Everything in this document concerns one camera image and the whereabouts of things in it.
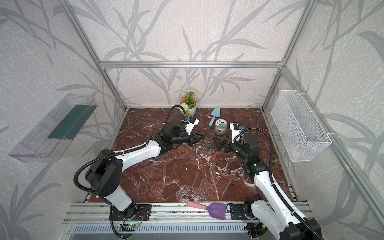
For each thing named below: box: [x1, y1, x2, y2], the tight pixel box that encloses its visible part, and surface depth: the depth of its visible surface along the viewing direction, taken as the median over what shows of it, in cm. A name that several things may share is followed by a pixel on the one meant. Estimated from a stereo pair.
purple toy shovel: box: [186, 200, 227, 220], surface depth 76 cm
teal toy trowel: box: [208, 107, 221, 127], surface depth 118 cm
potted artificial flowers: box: [179, 91, 197, 117], surface depth 107 cm
